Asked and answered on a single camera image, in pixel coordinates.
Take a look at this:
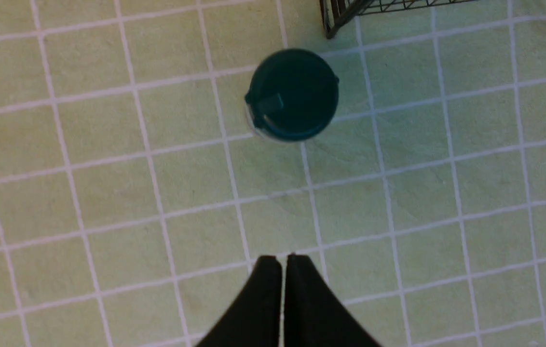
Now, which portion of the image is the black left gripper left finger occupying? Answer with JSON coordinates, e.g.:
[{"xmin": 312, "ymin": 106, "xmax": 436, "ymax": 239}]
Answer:
[{"xmin": 197, "ymin": 255, "xmax": 283, "ymax": 347}]

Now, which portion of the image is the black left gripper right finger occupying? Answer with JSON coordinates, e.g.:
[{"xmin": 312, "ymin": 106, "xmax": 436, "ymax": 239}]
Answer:
[{"xmin": 284, "ymin": 254, "xmax": 380, "ymax": 347}]

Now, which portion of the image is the green-capped white pepper bottle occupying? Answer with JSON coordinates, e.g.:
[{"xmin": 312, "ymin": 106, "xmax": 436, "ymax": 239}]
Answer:
[{"xmin": 244, "ymin": 48, "xmax": 340, "ymax": 143}]

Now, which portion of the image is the green checkered tablecloth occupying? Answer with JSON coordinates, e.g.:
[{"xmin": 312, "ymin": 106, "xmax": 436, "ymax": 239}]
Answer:
[{"xmin": 0, "ymin": 0, "xmax": 546, "ymax": 347}]

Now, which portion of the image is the black wire shelf rack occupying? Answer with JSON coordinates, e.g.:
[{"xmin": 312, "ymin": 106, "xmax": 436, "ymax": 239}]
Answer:
[{"xmin": 319, "ymin": 0, "xmax": 467, "ymax": 40}]

